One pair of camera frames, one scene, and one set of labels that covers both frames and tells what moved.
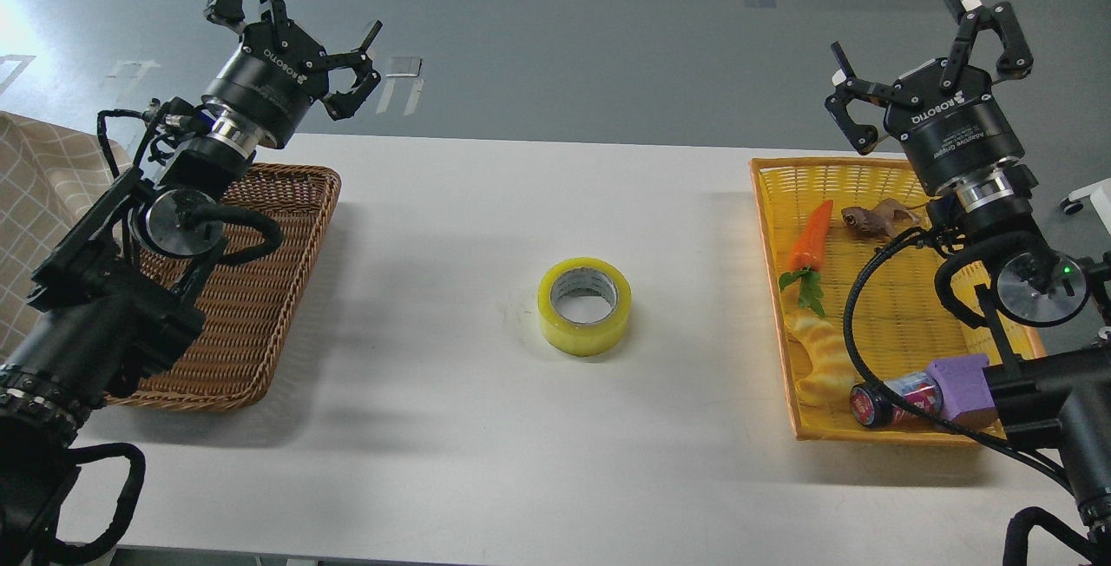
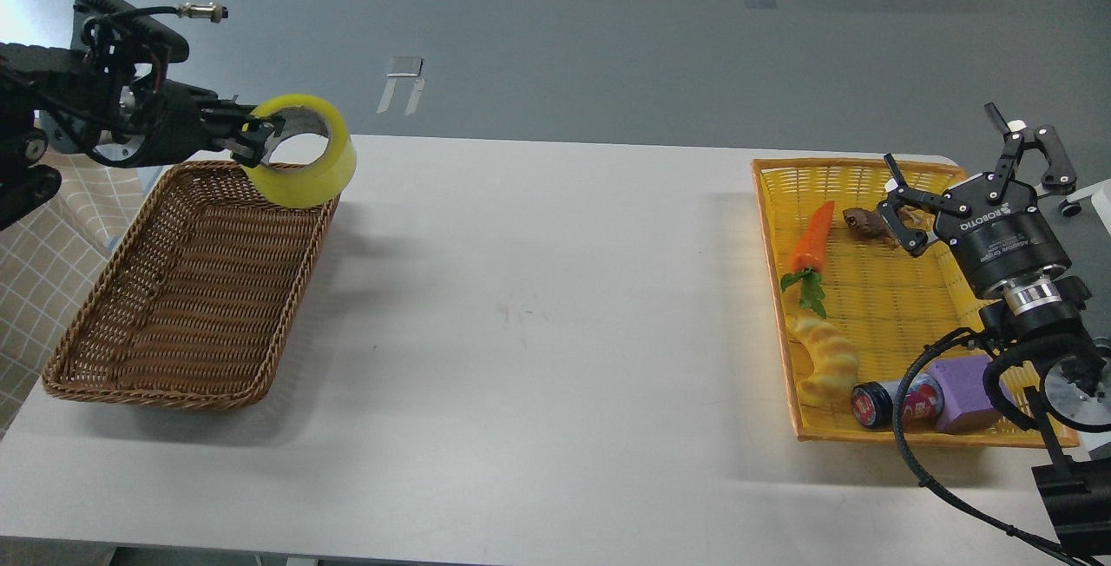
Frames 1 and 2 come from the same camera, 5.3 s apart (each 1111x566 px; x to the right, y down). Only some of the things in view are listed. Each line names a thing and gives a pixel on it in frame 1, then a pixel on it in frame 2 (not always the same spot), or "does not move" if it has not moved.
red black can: [871, 407] does not move
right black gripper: [957, 130] → [996, 240]
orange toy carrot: [805, 255] does not move
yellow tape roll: [584, 306] → [318, 185]
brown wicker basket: [250, 306] does not move
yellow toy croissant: [834, 373] does not move
